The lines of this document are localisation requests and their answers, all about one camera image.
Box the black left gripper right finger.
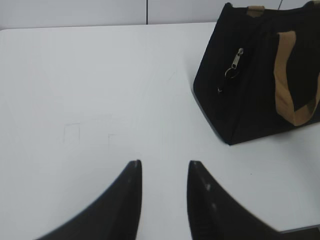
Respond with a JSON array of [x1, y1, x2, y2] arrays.
[[187, 160, 295, 240]]

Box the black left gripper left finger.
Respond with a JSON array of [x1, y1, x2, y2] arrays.
[[40, 159, 142, 240]]

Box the metal zipper pull with ring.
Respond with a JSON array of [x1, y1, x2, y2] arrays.
[[217, 47, 244, 94]]

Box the black canvas bag tan handles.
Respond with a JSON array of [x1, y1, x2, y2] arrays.
[[193, 0, 320, 145]]

